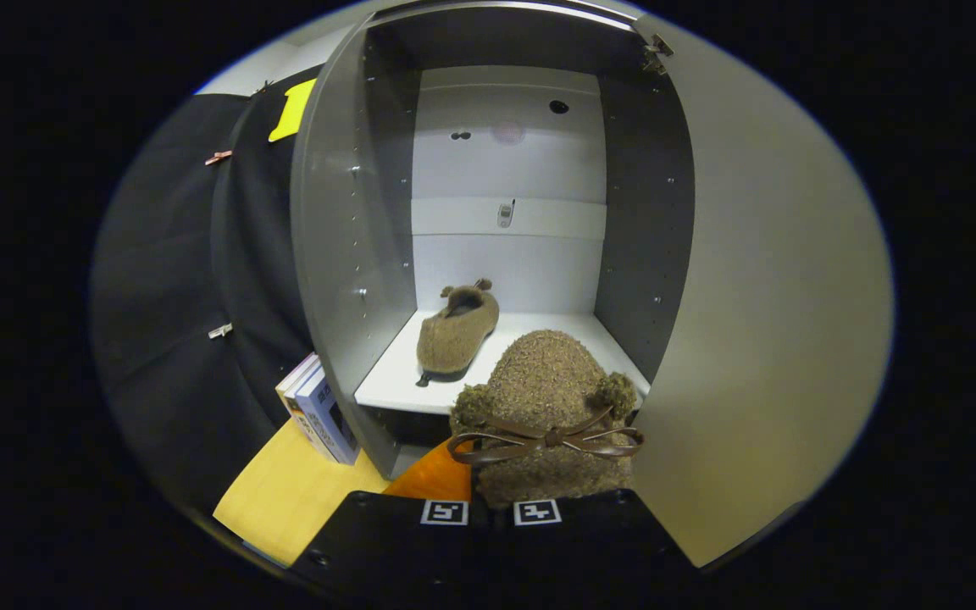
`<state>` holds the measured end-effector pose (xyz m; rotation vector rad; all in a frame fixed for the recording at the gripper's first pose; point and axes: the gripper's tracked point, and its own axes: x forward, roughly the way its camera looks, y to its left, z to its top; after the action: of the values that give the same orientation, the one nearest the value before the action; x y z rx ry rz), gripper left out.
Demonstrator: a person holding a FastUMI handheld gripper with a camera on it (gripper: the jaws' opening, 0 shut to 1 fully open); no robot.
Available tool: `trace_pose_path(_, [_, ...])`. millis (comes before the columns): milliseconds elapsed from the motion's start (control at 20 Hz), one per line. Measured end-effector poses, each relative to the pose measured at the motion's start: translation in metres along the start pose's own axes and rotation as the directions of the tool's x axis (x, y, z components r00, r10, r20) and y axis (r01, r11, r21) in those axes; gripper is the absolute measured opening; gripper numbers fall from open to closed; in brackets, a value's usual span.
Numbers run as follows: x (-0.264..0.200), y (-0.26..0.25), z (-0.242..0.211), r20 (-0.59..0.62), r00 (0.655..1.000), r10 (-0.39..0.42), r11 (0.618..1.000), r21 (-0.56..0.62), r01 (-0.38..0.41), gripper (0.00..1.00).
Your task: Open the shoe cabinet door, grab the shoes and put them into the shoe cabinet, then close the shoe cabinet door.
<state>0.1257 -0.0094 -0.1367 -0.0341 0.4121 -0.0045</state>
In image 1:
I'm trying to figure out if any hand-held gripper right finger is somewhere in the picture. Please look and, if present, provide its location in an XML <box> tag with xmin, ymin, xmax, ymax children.
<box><xmin>488</xmin><ymin>489</ymin><xmax>697</xmax><ymax>594</ymax></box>

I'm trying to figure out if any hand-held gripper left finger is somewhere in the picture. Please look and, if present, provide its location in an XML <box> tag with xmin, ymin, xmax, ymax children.
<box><xmin>289</xmin><ymin>436</ymin><xmax>491</xmax><ymax>594</ymax></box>

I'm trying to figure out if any brown fuzzy shoe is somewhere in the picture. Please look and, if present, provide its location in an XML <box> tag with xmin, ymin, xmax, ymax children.
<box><xmin>446</xmin><ymin>330</ymin><xmax>646</xmax><ymax>509</ymax></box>
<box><xmin>416</xmin><ymin>278</ymin><xmax>502</xmax><ymax>387</ymax></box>

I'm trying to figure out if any grey shoe cabinet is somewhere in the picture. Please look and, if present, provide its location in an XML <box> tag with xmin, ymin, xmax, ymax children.
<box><xmin>289</xmin><ymin>0</ymin><xmax>696</xmax><ymax>480</ymax></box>

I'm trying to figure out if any metal door hinge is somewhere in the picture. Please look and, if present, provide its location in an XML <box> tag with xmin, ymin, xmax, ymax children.
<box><xmin>642</xmin><ymin>34</ymin><xmax>675</xmax><ymax>75</ymax></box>

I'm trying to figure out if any white book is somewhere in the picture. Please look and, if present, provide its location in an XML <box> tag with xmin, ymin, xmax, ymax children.
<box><xmin>274</xmin><ymin>352</ymin><xmax>341</xmax><ymax>464</ymax></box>

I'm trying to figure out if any black backdrop cloth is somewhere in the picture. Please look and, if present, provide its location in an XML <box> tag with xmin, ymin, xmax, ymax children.
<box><xmin>90</xmin><ymin>66</ymin><xmax>321</xmax><ymax>518</ymax></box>

